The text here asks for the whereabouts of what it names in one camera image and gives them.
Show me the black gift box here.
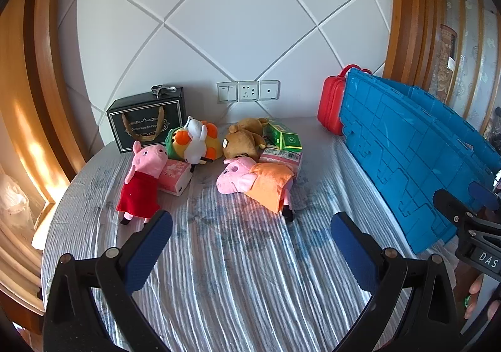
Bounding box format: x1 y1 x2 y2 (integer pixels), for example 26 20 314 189
106 86 188 153

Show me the yellow duck plush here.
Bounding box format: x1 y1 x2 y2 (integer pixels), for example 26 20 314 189
164 123 224 163

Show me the wooden lattice partition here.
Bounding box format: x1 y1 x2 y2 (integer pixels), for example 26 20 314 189
431 0 501 141

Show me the pink tissue packet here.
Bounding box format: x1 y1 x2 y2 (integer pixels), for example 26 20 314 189
259 146 304 180
157 159 194 196

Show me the pig plush orange dress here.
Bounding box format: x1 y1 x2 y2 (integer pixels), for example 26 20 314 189
216 156 296 223

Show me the white wall switch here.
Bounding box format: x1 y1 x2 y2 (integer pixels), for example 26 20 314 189
217 81 238 103

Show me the white wall socket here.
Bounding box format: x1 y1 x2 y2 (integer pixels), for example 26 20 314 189
237 80 260 102

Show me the brown bear plush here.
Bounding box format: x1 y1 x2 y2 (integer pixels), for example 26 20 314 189
222 117 271 161

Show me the red toy suitcase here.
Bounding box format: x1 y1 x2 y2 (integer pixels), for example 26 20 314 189
318 65 372 136

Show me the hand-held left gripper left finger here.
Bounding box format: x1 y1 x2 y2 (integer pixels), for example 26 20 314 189
43 210 173 352

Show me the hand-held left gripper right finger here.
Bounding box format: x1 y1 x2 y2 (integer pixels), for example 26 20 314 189
331 212 466 352

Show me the person's right hand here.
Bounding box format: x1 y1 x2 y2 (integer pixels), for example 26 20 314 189
464 274 486 320

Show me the wooden furniture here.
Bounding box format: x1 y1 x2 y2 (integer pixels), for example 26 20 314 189
0 199 48 335

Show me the metal tool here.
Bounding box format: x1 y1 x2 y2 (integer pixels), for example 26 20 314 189
151 84 178 99

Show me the wooden wall frame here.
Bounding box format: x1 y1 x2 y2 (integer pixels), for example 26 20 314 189
0 0 106 184
381 0 447 102

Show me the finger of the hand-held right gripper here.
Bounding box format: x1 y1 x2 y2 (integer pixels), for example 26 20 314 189
468 181 501 215
433 188 476 227

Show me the pig plush red dress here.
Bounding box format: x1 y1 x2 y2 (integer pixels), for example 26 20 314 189
116 141 169 225

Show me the grey cloth-covered desktop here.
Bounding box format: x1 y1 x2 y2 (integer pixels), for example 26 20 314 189
41 115 460 352

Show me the blue plastic crate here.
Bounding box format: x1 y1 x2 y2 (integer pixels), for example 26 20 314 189
340 67 501 255

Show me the white plush toy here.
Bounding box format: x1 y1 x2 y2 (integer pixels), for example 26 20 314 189
183 115 210 167

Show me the clear plastic bag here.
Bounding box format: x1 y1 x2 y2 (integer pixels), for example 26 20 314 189
0 172 37 228

